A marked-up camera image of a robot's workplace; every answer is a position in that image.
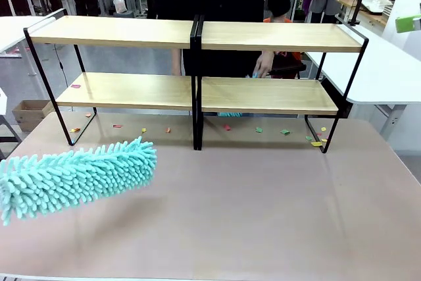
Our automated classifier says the white trays stack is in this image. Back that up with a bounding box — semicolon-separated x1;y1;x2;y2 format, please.
360;0;395;14

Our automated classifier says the wood and black shelf unit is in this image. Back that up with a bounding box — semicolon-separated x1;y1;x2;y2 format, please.
193;14;369;154
23;14;199;150

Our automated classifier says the turquoise chenille duster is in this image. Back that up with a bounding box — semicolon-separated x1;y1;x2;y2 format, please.
217;70;261;118
0;136;158;227

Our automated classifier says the white table with metal leg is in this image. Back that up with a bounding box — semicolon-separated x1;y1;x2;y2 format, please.
0;7;65;78

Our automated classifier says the orange and black chair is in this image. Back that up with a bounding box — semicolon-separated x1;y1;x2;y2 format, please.
262;16;307;80

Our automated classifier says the white curved side table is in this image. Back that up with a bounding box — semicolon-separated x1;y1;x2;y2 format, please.
302;22;421;106

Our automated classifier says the left wood and black shelf unit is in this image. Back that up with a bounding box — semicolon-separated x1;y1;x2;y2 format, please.
23;14;199;150

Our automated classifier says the person's left hand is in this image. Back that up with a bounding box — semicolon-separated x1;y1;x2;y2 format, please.
254;50;276;78

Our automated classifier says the wooden counter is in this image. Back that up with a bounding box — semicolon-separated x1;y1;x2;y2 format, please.
336;0;389;28

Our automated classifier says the right wood and black shelf unit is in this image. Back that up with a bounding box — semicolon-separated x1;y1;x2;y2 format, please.
193;14;369;154

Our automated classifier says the person's right forearm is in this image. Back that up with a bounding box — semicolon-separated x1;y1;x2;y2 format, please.
171;48;182;77

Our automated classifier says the cardboard box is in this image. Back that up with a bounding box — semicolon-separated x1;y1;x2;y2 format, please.
12;99;55;132

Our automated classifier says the black hanging cable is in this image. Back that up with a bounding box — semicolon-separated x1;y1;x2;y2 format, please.
53;43;72;88

